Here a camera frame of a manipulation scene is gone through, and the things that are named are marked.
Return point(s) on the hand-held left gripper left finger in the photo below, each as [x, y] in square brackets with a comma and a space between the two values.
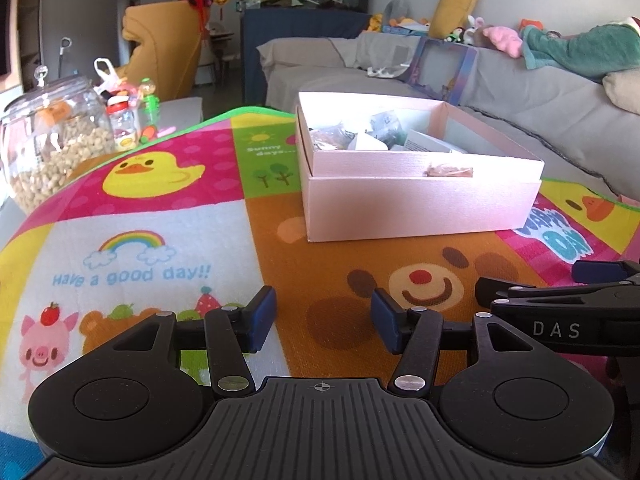
[262, 316]

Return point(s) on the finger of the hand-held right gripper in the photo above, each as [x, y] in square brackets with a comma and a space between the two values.
[500, 291]
[597, 271]

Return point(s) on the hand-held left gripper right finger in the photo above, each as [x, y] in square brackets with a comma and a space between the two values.
[385, 322]

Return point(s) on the pink cardboard box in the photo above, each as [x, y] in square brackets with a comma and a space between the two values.
[415, 205]

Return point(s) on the clear bag with beige item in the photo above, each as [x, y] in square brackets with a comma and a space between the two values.
[330, 137]

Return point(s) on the clear bag with dark item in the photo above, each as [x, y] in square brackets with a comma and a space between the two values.
[386, 126]

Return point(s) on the colourful cartoon play mat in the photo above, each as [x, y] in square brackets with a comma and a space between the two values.
[150, 240]

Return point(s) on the beige pillow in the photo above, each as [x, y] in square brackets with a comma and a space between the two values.
[625, 87]

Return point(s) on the grey sofa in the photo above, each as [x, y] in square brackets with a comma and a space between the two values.
[525, 90]

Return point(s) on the pink marker pen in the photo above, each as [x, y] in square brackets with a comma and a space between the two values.
[166, 130]

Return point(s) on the small orange carrot toy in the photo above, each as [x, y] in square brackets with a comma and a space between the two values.
[148, 134]

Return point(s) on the teal blanket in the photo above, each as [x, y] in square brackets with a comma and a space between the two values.
[575, 52]

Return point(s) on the white side table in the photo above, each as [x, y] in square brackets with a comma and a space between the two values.
[182, 110]

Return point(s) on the purple window gift box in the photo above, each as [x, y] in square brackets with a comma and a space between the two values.
[442, 72]

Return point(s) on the small bottle with red cap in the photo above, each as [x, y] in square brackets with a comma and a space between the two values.
[122, 125]

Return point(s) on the green toy bottle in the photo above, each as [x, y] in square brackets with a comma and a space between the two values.
[149, 105]

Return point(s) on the pink plush toy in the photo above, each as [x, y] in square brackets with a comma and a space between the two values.
[504, 40]

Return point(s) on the glass jar of nuts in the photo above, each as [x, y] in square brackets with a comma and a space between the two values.
[55, 160]

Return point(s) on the white bunny plush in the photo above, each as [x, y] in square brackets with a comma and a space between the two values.
[474, 30]

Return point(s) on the white plastic bag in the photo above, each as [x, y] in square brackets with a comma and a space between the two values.
[107, 75]

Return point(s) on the yellow pillow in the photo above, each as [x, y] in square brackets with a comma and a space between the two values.
[457, 7]

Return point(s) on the yellow armchair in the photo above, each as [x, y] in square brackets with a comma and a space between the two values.
[160, 45]

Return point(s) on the yellow plush toy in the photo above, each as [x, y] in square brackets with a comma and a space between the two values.
[376, 22]

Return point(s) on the grey plush toy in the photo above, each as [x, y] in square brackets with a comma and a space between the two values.
[398, 9]

